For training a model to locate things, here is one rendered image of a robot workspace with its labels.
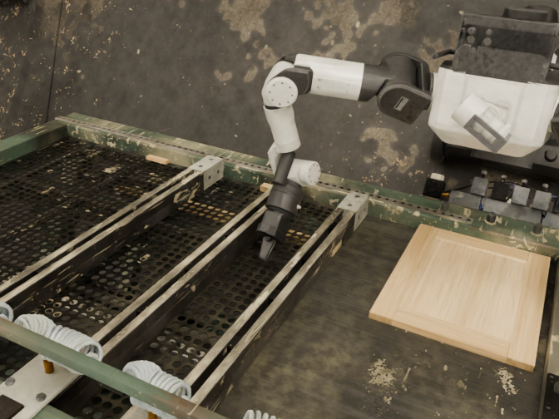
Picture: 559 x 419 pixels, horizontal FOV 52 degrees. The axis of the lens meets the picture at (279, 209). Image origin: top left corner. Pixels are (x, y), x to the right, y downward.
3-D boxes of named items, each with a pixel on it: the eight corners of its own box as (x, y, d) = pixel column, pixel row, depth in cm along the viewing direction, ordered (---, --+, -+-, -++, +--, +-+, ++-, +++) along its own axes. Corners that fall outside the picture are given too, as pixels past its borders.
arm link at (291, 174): (279, 200, 162) (294, 165, 164) (311, 207, 155) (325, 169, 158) (259, 185, 153) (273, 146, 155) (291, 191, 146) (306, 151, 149)
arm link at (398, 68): (364, 50, 141) (420, 57, 141) (358, 80, 148) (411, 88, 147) (363, 77, 133) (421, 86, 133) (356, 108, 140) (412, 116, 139)
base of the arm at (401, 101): (374, 86, 151) (382, 47, 142) (423, 91, 150) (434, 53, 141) (373, 121, 140) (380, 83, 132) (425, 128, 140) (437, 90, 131)
